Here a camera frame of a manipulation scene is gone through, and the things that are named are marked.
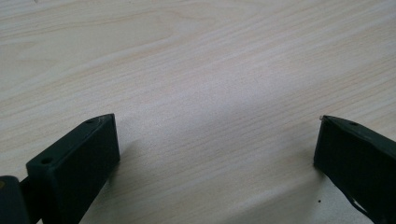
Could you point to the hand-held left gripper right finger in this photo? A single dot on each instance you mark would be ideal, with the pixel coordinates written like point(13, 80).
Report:
point(358, 158)

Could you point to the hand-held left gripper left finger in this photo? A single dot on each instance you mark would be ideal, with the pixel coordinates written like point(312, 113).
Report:
point(74, 165)

